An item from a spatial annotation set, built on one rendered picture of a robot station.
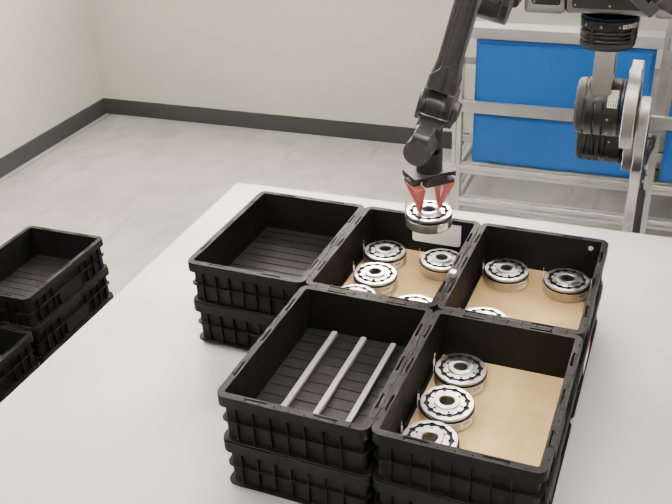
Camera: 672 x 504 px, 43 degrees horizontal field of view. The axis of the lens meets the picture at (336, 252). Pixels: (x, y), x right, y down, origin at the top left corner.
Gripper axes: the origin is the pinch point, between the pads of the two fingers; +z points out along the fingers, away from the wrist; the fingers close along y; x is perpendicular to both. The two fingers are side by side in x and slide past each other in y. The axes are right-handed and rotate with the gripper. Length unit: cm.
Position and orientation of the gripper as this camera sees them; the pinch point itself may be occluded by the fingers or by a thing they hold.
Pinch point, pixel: (429, 206)
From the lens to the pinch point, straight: 191.8
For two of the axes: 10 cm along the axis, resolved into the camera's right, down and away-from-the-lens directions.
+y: 9.2, -2.4, 3.0
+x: -3.8, -4.6, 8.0
